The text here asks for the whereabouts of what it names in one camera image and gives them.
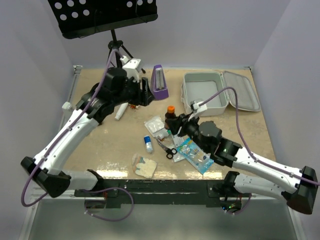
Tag bag of white gloves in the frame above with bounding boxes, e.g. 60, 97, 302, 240
132, 153, 158, 179

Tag purple metronome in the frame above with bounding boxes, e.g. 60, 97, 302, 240
150, 64, 169, 101

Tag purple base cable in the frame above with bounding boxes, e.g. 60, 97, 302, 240
224, 194, 253, 216
84, 186, 137, 222

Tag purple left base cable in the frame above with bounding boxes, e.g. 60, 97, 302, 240
84, 186, 137, 222

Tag small white blue bottle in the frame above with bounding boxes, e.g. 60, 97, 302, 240
143, 135, 154, 154

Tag blue plaster packet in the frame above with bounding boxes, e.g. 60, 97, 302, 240
177, 138, 214, 175

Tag white green tube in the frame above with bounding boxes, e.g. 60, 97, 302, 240
157, 128, 171, 140

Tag black music stand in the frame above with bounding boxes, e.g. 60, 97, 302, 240
48, 0, 158, 59

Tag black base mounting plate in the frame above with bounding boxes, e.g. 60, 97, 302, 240
74, 179, 249, 209

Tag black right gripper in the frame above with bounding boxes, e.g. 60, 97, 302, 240
165, 110, 210, 153

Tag brown bottle orange cap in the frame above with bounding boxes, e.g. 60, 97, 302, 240
164, 105, 176, 130

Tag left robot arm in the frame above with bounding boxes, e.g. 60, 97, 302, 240
20, 67, 154, 198

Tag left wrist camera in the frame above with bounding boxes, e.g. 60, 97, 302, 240
120, 55, 143, 83

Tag white toy microphone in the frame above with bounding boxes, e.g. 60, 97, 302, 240
114, 103, 129, 121

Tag black handled scissors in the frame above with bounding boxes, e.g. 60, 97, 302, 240
156, 137, 178, 160

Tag white gauze packet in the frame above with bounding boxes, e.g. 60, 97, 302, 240
144, 115, 166, 137

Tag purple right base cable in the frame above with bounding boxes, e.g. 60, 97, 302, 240
224, 194, 253, 216

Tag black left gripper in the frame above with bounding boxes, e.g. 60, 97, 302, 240
113, 74, 155, 107

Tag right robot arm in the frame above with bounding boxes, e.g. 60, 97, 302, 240
165, 114, 320, 215

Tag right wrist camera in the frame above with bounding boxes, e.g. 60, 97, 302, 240
190, 100, 208, 113

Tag clear bag with wipes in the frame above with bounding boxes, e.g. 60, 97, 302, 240
160, 134, 186, 163

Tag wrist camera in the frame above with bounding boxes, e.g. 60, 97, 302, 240
120, 55, 143, 83
190, 100, 208, 113

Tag grey open medicine case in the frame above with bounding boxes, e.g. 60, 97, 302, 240
180, 71, 261, 117

